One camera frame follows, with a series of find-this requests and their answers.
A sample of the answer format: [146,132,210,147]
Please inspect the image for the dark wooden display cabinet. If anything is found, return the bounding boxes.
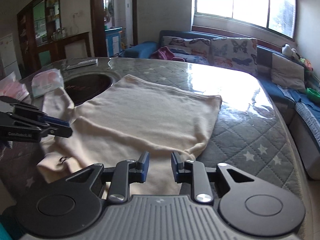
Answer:
[17,0,61,72]

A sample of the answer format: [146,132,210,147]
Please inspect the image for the cream sweater garment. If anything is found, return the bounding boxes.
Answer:
[37,75,222,195]

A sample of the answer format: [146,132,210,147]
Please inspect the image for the grey quilted table cover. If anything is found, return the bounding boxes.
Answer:
[1,58,310,205]

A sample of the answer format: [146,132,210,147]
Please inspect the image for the panda plush toy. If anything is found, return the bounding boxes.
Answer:
[282,44,300,61]

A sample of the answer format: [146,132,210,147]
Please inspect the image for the small butterfly print cushion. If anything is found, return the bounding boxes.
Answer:
[161,36,210,65]

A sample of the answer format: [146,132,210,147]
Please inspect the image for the grey remote control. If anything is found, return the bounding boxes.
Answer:
[66,59,98,70]

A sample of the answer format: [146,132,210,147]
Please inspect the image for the pink tissue pack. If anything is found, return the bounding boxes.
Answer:
[31,68,64,98]
[0,72,29,101]

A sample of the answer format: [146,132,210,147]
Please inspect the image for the dark wooden sideboard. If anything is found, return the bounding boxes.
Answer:
[35,31,91,63]

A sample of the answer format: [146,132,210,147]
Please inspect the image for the large butterfly print cushion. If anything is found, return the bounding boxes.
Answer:
[210,37,258,76]

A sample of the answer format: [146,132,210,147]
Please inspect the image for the grey plain cushion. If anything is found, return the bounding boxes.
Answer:
[271,54,306,93]

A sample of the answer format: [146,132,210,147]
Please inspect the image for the window with frame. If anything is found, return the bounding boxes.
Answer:
[195,0,297,39]

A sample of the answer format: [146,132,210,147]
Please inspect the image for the blue corner sofa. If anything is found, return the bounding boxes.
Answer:
[120,30,319,180]

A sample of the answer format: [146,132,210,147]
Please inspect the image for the pink cloth on sofa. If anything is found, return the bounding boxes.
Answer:
[150,46,176,61]

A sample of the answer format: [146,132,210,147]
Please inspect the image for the green plastic bowl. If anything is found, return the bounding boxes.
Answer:
[306,88,320,103]

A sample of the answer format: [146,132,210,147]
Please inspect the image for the round black induction cooktop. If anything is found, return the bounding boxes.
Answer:
[64,74,113,106]

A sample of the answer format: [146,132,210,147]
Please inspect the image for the blue white small cabinet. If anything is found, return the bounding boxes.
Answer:
[105,27,123,57]

